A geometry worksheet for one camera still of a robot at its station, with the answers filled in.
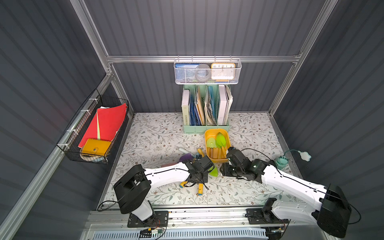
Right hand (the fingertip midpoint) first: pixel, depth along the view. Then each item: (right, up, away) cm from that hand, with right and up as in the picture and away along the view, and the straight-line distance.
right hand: (224, 168), depth 81 cm
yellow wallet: (-59, +14, -16) cm, 63 cm away
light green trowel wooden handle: (-5, +12, +21) cm, 25 cm away
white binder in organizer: (+2, +38, +11) cm, 40 cm away
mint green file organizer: (-9, +36, +16) cm, 40 cm away
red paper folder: (-62, +24, -6) cm, 66 cm away
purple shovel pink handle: (-22, +3, +15) cm, 26 cm away
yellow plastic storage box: (-4, +18, +26) cm, 32 cm away
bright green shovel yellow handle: (+2, +12, +21) cm, 24 cm away
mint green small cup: (+34, +2, +4) cm, 34 cm away
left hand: (-11, -6, +2) cm, 13 cm away
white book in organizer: (-22, +34, +8) cm, 42 cm away
